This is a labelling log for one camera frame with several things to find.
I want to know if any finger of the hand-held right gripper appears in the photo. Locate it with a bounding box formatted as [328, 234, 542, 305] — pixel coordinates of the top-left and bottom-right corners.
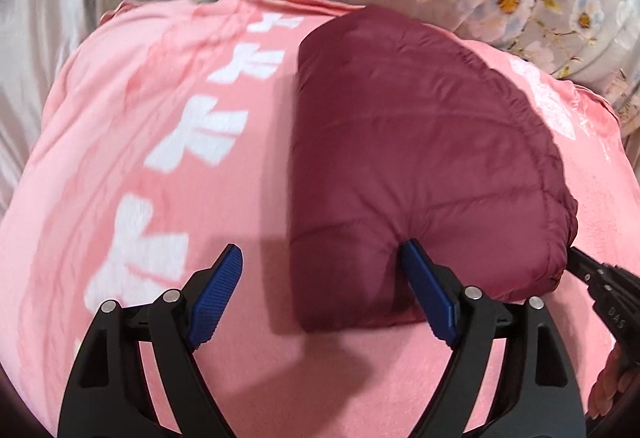
[567, 246, 610, 289]

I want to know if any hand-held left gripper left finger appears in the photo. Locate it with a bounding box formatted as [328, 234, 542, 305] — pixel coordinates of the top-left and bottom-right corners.
[57, 244, 244, 438]

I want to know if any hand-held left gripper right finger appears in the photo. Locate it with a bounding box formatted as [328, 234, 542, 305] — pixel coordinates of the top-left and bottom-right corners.
[401, 239, 586, 438]

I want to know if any pink blanket with white print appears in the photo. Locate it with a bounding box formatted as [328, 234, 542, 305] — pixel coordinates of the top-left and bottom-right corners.
[0, 0, 636, 438]

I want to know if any person's right hand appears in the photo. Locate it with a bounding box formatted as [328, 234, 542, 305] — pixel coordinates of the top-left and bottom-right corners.
[586, 345, 628, 420]

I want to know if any maroon puffer jacket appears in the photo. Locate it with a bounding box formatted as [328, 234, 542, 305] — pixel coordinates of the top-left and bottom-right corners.
[289, 4, 579, 334]

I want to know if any pale grey satin cloth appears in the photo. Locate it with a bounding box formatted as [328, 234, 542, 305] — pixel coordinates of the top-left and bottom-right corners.
[0, 0, 101, 209]

